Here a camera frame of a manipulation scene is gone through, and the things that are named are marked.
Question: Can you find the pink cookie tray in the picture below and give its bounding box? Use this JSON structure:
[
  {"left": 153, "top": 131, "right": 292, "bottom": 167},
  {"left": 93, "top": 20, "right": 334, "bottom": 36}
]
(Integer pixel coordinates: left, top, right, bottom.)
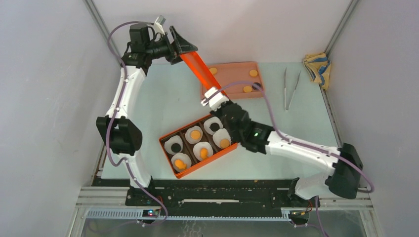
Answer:
[{"left": 207, "top": 62, "right": 264, "bottom": 100}]

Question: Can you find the orange compartment box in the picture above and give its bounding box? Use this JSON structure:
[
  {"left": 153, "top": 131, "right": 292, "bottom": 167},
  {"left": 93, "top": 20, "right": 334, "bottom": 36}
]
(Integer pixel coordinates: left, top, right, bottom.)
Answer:
[{"left": 159, "top": 115, "right": 238, "bottom": 179}]

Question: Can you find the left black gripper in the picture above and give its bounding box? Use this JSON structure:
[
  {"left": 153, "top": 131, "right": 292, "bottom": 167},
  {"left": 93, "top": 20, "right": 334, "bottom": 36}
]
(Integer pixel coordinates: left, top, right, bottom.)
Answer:
[{"left": 145, "top": 26, "right": 197, "bottom": 65}]

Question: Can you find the black round cookie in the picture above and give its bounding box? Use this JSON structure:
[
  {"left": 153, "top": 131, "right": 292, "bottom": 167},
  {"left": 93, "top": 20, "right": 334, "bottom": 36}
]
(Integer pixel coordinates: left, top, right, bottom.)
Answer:
[
  {"left": 170, "top": 143, "right": 182, "bottom": 154},
  {"left": 252, "top": 82, "right": 262, "bottom": 91},
  {"left": 209, "top": 122, "right": 220, "bottom": 132}
]

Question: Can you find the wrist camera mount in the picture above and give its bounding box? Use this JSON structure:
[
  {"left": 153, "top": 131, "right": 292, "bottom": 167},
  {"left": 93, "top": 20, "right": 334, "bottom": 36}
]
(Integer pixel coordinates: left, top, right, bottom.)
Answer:
[
  {"left": 201, "top": 87, "right": 230, "bottom": 111},
  {"left": 152, "top": 15, "right": 166, "bottom": 36}
]

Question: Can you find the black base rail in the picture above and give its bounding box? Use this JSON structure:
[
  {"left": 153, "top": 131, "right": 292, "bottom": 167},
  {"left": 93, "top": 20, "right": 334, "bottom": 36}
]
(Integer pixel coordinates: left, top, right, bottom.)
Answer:
[{"left": 125, "top": 179, "right": 317, "bottom": 218}]

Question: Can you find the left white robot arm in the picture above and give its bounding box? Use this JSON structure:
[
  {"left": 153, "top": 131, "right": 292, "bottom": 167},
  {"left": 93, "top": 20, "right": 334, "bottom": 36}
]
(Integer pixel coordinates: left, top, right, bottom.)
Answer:
[{"left": 96, "top": 21, "right": 198, "bottom": 206}]

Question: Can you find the orange fish cookie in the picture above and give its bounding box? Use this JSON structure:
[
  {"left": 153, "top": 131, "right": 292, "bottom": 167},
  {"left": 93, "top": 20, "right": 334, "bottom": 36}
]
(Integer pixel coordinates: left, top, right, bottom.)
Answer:
[
  {"left": 174, "top": 159, "right": 187, "bottom": 172},
  {"left": 200, "top": 148, "right": 209, "bottom": 160}
]

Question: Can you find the orange box lid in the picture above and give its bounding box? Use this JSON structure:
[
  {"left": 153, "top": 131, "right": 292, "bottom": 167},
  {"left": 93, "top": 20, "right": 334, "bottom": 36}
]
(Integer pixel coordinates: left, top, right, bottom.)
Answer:
[{"left": 180, "top": 52, "right": 222, "bottom": 90}]

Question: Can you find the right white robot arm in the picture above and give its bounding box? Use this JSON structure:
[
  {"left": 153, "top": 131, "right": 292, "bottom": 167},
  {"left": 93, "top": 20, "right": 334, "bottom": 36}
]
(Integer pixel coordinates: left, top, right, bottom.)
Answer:
[{"left": 211, "top": 101, "right": 363, "bottom": 206}]

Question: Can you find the orange round cookie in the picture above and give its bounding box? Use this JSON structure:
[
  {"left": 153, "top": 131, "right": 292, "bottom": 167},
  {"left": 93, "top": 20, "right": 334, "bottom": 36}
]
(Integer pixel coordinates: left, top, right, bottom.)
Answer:
[
  {"left": 209, "top": 67, "right": 218, "bottom": 75},
  {"left": 190, "top": 130, "right": 201, "bottom": 141},
  {"left": 243, "top": 85, "right": 253, "bottom": 93},
  {"left": 249, "top": 70, "right": 258, "bottom": 77},
  {"left": 219, "top": 139, "right": 231, "bottom": 149}
]

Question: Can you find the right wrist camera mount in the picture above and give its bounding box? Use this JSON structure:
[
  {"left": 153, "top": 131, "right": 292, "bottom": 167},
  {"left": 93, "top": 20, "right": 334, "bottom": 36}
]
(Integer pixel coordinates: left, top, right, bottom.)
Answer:
[{"left": 201, "top": 87, "right": 230, "bottom": 111}]

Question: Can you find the yellow blue cloth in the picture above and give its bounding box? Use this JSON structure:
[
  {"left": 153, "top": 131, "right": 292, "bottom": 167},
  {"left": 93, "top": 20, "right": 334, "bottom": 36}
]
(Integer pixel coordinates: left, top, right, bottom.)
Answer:
[{"left": 303, "top": 52, "right": 332, "bottom": 90}]

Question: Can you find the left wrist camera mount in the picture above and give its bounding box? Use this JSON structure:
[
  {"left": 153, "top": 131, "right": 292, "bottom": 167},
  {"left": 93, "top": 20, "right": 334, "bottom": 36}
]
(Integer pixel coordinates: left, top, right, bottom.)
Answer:
[{"left": 152, "top": 15, "right": 166, "bottom": 36}]

